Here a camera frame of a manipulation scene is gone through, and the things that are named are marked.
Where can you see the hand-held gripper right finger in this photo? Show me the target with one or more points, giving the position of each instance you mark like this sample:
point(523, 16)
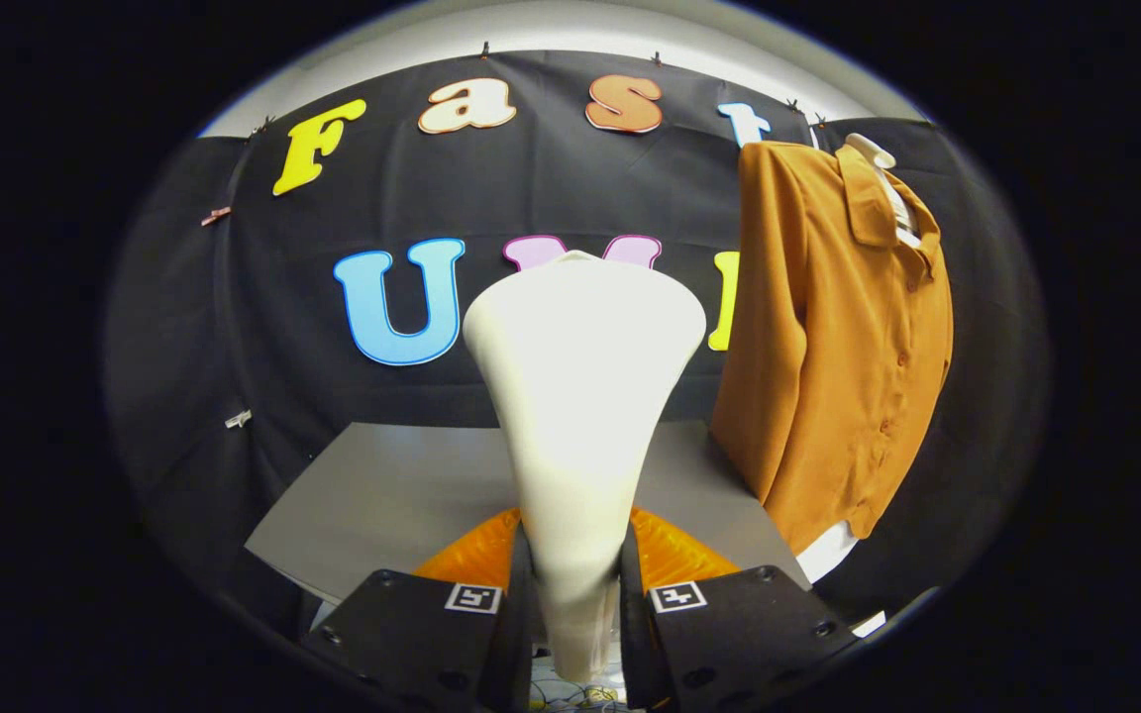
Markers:
point(729, 634)

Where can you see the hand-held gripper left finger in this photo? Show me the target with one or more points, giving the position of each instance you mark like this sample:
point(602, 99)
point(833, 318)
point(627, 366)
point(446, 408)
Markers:
point(432, 634)

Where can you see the brown button shirt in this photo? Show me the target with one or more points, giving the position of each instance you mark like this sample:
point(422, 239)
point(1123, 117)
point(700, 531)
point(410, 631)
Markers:
point(828, 376)

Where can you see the white garment steamer head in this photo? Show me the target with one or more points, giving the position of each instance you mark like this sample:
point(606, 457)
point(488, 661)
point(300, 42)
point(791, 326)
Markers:
point(580, 396)

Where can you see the white clothes hanger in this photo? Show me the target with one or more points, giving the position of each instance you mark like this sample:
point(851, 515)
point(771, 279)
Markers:
point(878, 163)

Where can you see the grey cabinet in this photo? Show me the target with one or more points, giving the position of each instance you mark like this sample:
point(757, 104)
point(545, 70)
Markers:
point(402, 495)

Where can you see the silver clip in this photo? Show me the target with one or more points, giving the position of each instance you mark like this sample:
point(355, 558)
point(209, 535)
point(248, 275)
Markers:
point(238, 419)

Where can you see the pink clip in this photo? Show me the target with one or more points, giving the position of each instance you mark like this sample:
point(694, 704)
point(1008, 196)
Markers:
point(215, 215)

